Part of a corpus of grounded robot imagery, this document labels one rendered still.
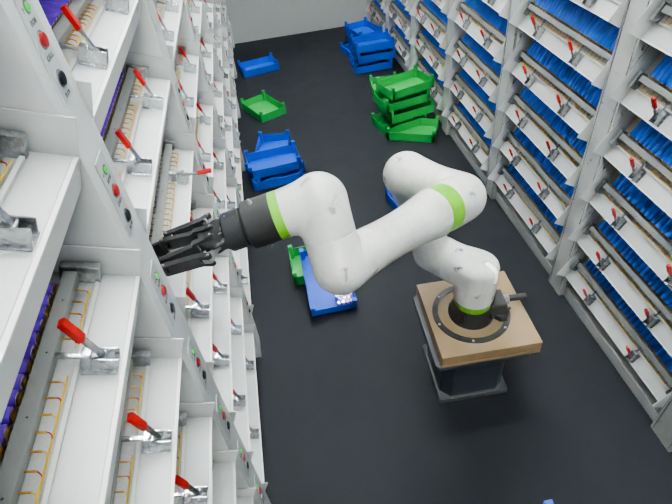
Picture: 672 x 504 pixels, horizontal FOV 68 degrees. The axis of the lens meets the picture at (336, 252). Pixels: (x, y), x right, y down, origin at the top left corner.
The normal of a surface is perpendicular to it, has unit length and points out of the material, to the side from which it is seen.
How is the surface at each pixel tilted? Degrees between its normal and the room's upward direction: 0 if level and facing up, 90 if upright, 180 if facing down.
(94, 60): 90
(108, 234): 90
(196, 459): 20
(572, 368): 0
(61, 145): 90
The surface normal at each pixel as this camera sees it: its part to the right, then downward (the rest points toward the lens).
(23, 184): 0.25, -0.75
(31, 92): 0.18, 0.66
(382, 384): -0.09, -0.73
